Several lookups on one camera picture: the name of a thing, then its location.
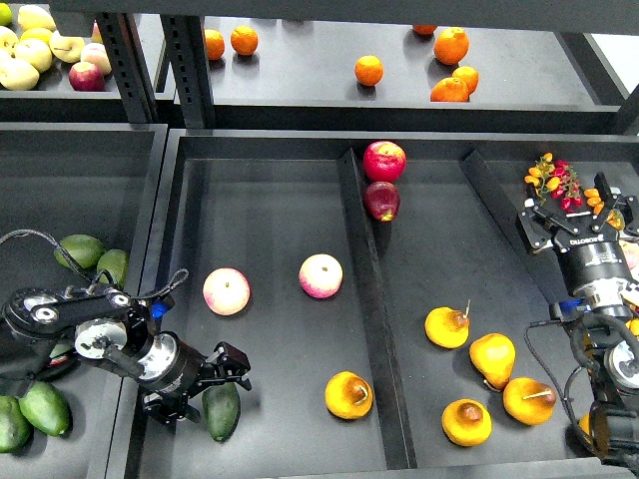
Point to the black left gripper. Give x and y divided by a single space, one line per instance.
171 367

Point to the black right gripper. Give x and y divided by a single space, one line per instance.
593 264

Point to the dark green avocado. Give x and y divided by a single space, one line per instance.
222 410

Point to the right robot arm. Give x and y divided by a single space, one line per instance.
607 349

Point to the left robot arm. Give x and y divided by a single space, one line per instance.
115 331

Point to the yellow pear upright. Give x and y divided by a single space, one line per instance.
493 355

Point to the green avocado top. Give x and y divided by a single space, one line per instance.
84 249

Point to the green avocado bottom left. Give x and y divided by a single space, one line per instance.
15 429

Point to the yellow pear with stem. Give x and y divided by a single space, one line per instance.
528 400

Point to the yellow pear bottom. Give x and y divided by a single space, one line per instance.
466 422

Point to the cherry tomato cluster top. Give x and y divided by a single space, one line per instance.
556 180

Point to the pink apple left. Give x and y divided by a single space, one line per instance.
226 291

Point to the white checker tag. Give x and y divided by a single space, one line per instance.
631 293

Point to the orange behind front orange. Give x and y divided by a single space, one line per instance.
469 76

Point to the front orange on shelf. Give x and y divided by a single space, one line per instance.
450 89

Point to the dark red apple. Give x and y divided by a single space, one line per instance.
382 200

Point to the bright red apple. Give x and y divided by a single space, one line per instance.
384 161

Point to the black middle tray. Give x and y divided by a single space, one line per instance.
262 203

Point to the black tray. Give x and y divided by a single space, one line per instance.
262 203
99 180

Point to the large orange on shelf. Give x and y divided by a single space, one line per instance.
451 45

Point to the black left tray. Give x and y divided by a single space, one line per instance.
99 180

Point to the orange at shelf centre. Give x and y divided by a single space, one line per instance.
368 70

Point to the red apple on shelf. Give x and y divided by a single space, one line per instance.
86 77

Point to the orange left on shelf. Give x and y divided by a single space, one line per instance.
245 40

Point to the peach on shelf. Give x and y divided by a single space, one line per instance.
95 53

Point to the pale yellow apple front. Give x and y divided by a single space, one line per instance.
18 75

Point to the green avocado by wall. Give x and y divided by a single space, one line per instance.
112 267

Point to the orange beside shelf post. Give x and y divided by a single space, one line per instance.
215 44

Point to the black shelf post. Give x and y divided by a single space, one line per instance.
187 52

